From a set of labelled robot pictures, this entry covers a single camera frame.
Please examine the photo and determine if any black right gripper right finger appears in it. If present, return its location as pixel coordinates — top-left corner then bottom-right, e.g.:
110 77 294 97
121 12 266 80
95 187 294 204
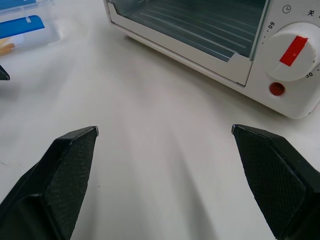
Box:
231 124 320 240

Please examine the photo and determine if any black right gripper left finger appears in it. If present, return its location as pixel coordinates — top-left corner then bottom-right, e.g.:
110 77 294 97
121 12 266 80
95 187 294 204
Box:
0 125 100 240

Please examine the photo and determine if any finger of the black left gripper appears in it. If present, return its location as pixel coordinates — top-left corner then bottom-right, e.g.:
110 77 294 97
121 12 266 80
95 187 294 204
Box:
0 65 11 82

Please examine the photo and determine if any white toaster oven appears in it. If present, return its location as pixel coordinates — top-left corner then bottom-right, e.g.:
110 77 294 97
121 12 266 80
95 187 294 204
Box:
103 0 320 120

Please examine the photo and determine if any red indicator light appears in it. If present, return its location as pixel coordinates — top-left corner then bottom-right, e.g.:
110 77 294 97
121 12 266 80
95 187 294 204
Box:
268 82 286 97

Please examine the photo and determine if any glass oven door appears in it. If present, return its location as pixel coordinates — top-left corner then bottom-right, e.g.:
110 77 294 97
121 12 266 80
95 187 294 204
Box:
103 0 272 88

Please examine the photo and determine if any clear plastic box blue lid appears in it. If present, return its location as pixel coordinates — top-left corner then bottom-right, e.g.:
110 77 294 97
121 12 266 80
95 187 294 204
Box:
0 0 62 58

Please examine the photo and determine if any white timer knob red tape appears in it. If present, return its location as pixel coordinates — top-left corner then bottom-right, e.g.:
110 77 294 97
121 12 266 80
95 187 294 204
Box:
261 21 320 82

